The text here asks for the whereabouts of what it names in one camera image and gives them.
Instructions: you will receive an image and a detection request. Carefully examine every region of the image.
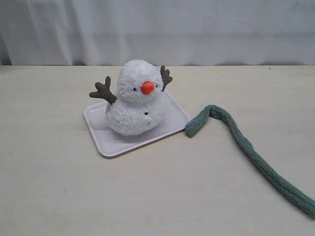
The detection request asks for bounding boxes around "white plush snowman toy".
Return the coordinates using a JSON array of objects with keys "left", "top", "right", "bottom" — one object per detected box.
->
[{"left": 89, "top": 59, "right": 173, "bottom": 136}]

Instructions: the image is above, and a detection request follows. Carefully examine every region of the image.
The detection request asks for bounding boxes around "green knitted scarf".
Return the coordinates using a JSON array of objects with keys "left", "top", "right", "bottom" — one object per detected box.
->
[{"left": 184, "top": 104, "right": 315, "bottom": 220}]

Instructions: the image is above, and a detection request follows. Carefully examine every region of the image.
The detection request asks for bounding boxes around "white rectangular plastic tray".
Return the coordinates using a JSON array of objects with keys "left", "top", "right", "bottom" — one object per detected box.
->
[{"left": 83, "top": 90, "right": 191, "bottom": 159}]

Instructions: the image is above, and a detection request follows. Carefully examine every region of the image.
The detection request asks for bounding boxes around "white backdrop curtain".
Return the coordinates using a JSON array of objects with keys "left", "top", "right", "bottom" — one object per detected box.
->
[{"left": 0, "top": 0, "right": 315, "bottom": 65}]

